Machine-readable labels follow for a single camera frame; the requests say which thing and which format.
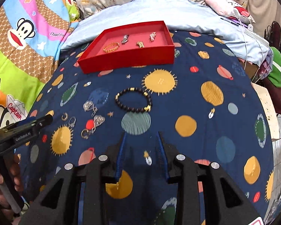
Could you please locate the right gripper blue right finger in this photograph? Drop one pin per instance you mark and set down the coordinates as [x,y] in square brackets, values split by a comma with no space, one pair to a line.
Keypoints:
[162,156]

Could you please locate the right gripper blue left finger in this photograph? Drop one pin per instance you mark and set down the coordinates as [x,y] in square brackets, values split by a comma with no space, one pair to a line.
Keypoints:
[121,150]

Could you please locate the gold watch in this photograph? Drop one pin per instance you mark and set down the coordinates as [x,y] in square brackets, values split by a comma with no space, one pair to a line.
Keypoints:
[140,44]

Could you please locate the silver watch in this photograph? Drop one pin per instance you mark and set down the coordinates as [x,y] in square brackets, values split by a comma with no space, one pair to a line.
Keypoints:
[125,39]

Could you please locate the red jewelry tray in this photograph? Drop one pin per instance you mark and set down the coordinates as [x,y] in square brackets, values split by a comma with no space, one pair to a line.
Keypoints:
[107,53]

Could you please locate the person left hand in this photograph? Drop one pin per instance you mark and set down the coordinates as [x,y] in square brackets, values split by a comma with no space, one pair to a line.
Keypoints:
[18,186]

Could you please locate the silver filigree heart earring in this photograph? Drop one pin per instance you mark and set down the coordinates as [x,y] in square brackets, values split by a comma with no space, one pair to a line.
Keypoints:
[98,120]

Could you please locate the silver infinity earring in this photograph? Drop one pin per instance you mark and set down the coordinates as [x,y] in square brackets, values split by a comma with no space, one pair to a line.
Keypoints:
[89,106]

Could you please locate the navy planet print sheet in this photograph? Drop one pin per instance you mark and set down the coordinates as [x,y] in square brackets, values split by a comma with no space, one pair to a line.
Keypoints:
[203,103]

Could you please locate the cartoon monkey blanket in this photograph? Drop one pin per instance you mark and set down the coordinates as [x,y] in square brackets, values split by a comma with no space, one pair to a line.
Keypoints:
[31,35]

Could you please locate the dark red chair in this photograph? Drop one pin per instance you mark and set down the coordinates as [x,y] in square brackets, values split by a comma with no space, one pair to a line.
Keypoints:
[273,36]

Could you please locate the green cushion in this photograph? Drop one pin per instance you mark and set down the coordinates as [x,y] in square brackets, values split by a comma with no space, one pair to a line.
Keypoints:
[275,75]

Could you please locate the light blue quilt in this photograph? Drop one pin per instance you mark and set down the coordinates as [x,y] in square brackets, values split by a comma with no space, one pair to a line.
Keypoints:
[183,15]

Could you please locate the pink white pillow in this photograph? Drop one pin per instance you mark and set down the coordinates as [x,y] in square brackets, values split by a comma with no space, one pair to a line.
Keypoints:
[231,9]

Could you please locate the beige curtain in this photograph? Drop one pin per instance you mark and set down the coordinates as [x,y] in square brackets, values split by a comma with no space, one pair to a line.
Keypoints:
[264,13]

